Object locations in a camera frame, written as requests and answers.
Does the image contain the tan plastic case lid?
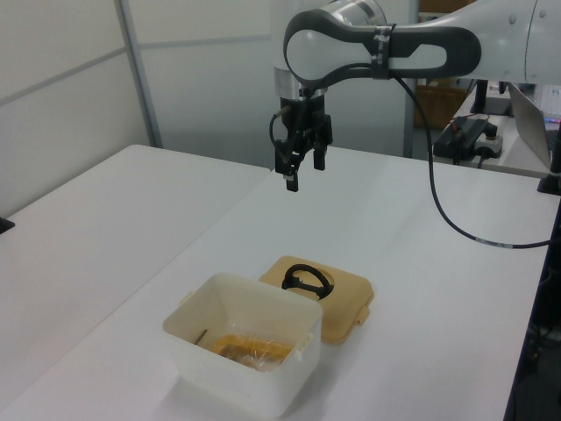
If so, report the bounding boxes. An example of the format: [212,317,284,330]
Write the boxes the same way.
[258,254,376,346]

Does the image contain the black monitor stand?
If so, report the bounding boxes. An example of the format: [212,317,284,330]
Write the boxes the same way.
[470,80,515,118]

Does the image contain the grey laptop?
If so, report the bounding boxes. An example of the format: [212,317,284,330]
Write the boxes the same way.
[508,82,555,170]

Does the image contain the white plastic tool case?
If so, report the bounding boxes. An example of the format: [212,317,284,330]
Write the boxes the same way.
[161,272,324,417]

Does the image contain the tan woven box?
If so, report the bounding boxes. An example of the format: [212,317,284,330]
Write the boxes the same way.
[415,84,468,130]

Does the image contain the black power box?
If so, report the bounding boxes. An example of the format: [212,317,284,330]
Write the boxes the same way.
[433,117,490,161]

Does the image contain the white desk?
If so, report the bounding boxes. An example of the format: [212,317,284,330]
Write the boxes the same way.
[427,89,561,179]

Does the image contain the grey emergency stop button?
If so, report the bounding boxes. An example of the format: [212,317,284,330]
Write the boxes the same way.
[474,124,505,161]

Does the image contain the black cable strap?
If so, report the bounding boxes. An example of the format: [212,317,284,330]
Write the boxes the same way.
[371,24,394,81]

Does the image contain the black clamp mount pole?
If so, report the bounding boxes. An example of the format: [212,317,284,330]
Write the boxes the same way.
[537,130,561,196]

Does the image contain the grey partition post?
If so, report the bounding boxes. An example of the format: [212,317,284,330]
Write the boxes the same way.
[117,0,165,148]

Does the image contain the black lid handle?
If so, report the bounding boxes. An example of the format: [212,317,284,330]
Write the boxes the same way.
[281,262,337,302]

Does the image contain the yellow item in clear wrap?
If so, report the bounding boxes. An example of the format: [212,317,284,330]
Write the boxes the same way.
[209,333,294,375]

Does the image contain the long black arm cable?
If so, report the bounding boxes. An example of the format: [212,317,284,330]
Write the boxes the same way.
[302,65,552,250]

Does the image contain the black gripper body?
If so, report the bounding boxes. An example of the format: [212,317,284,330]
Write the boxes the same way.
[279,92,328,148]

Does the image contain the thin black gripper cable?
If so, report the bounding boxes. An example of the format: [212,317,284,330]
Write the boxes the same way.
[268,111,287,153]

